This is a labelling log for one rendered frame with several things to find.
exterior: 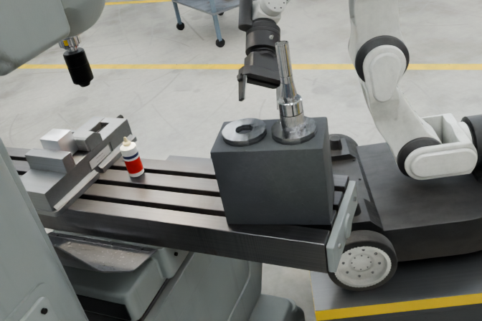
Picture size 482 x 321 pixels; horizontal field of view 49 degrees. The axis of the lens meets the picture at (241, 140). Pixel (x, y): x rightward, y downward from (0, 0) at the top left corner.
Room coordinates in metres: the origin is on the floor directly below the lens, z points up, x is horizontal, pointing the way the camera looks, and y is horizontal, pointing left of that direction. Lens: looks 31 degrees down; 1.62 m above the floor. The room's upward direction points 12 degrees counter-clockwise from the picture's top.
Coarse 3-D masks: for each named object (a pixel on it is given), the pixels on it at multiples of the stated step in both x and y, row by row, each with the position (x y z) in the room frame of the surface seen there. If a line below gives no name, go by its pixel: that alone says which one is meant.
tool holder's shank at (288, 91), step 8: (280, 48) 0.87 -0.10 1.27; (288, 48) 0.87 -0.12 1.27; (280, 56) 0.87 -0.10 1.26; (288, 56) 0.87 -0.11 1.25; (280, 64) 0.87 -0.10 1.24; (288, 64) 0.87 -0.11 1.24; (280, 72) 0.87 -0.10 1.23; (288, 72) 0.87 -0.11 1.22; (280, 80) 0.88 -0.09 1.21; (288, 80) 0.87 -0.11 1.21; (280, 88) 0.88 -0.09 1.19; (288, 88) 0.87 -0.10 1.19; (288, 96) 0.87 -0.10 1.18
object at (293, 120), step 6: (282, 108) 0.87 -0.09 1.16; (294, 108) 0.86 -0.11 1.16; (300, 108) 0.86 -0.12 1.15; (282, 114) 0.87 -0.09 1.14; (288, 114) 0.86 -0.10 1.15; (294, 114) 0.86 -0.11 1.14; (300, 114) 0.86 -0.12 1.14; (282, 120) 0.87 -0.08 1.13; (288, 120) 0.86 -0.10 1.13; (294, 120) 0.86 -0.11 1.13; (300, 120) 0.86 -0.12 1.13; (282, 126) 0.87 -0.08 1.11; (288, 126) 0.86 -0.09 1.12; (294, 126) 0.86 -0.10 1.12; (300, 126) 0.86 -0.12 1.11; (288, 132) 0.86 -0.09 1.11; (294, 132) 0.86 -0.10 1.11
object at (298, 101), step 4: (280, 96) 0.90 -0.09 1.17; (296, 96) 0.88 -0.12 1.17; (300, 96) 0.88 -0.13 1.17; (280, 100) 0.88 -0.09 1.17; (284, 100) 0.88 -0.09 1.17; (292, 100) 0.87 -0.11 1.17; (296, 100) 0.87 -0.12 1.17; (300, 100) 0.87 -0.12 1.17; (280, 104) 0.87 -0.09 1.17; (284, 104) 0.86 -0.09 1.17; (288, 104) 0.86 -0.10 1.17; (292, 104) 0.86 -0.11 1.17; (296, 104) 0.86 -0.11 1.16; (300, 104) 0.86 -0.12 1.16; (284, 108) 0.86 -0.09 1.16; (288, 108) 0.86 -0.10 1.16; (292, 108) 0.86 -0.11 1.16
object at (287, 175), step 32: (224, 128) 0.93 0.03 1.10; (256, 128) 0.90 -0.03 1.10; (320, 128) 0.88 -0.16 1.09; (224, 160) 0.86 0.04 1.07; (256, 160) 0.84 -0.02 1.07; (288, 160) 0.83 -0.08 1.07; (320, 160) 0.81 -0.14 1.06; (224, 192) 0.87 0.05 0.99; (256, 192) 0.85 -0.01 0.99; (288, 192) 0.83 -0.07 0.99; (320, 192) 0.81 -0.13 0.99; (288, 224) 0.83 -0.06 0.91; (320, 224) 0.81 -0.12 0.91
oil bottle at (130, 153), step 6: (126, 138) 1.15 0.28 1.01; (126, 144) 1.14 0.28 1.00; (132, 144) 1.15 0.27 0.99; (120, 150) 1.14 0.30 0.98; (126, 150) 1.13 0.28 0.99; (132, 150) 1.13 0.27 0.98; (126, 156) 1.13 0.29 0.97; (132, 156) 1.13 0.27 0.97; (138, 156) 1.14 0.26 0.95; (126, 162) 1.13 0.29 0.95; (132, 162) 1.13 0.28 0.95; (138, 162) 1.14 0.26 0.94; (132, 168) 1.13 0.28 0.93; (138, 168) 1.13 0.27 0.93; (132, 174) 1.13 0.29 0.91; (138, 174) 1.13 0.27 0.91
